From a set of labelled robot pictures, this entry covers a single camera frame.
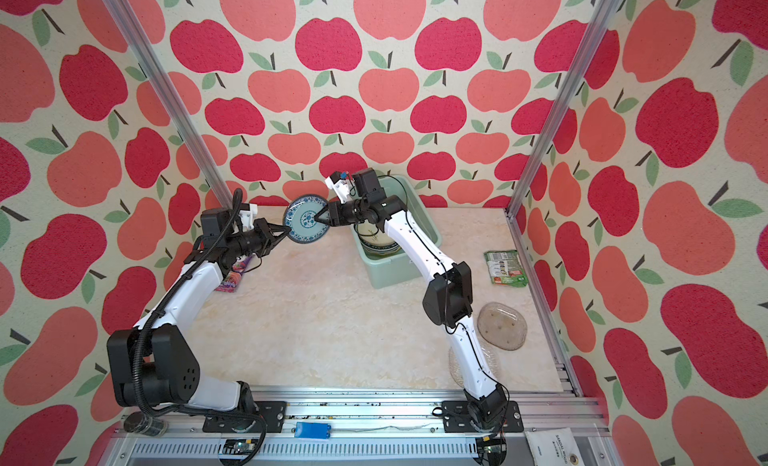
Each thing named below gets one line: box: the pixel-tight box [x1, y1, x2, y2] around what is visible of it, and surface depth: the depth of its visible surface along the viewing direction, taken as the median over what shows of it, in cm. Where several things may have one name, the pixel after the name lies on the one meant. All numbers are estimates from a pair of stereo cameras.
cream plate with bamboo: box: [354, 220, 402, 255], surface depth 106 cm
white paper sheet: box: [524, 427, 586, 466], surface depth 70 cm
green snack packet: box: [484, 250, 528, 287], surface depth 104 cm
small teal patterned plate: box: [283, 195, 330, 244], surface depth 85 cm
